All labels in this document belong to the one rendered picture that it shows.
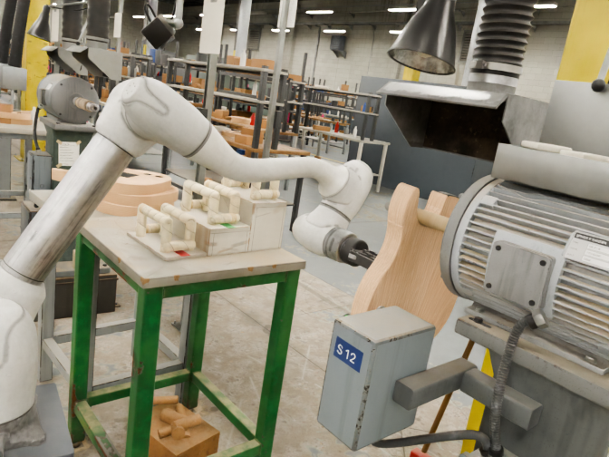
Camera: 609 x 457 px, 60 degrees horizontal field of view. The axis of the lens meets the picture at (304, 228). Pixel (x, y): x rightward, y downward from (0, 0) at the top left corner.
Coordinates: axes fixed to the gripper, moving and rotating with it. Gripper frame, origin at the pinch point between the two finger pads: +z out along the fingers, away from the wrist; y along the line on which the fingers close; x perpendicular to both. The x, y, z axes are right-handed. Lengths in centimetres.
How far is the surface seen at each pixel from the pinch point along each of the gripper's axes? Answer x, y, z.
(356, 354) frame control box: -6.7, 40.1, 22.7
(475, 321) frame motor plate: 1.2, 16.2, 27.8
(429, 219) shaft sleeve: 15.3, 9.7, 7.2
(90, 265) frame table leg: -39, 31, -108
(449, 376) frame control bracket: -8.2, 22.2, 29.7
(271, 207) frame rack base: 0, -8, -66
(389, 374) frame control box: -8.7, 34.5, 25.9
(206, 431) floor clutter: -95, -17, -79
